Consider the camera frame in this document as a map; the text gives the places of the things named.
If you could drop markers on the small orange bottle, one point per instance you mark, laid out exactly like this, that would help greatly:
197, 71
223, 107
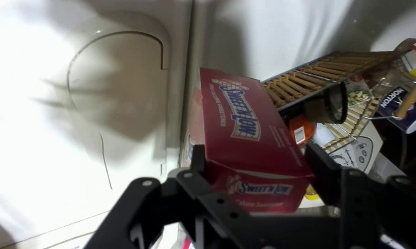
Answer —
302, 131

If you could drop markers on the brown wicker basket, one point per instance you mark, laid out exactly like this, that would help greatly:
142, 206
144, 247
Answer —
305, 76

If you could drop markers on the black round can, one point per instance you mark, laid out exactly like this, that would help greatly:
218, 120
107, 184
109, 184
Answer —
330, 103

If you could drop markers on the blue Morton salt can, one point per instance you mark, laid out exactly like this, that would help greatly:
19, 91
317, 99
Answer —
403, 110

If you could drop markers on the white dryer machine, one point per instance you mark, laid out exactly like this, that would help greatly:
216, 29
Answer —
56, 160

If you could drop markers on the white paper packet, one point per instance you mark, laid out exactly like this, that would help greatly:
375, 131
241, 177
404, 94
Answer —
357, 149

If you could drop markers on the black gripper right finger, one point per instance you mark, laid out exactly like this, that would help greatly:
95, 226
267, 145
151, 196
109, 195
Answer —
378, 215

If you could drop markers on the white washing machine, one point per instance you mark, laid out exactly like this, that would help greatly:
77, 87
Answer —
272, 31

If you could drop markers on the pink sweetener box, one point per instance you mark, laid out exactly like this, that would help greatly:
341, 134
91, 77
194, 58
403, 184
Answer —
244, 138

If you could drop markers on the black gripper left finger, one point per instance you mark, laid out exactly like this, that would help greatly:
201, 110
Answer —
171, 215

